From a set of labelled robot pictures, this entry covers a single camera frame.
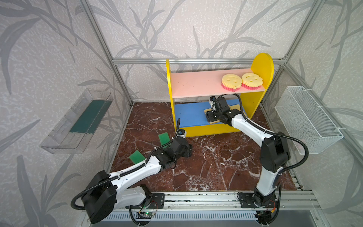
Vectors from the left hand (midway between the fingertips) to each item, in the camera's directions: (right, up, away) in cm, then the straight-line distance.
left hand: (189, 141), depth 82 cm
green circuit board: (-24, -36, -10) cm, 44 cm away
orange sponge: (+13, +11, +2) cm, 18 cm away
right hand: (+14, +20, +10) cm, 26 cm away
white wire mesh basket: (+54, +14, -18) cm, 58 cm away
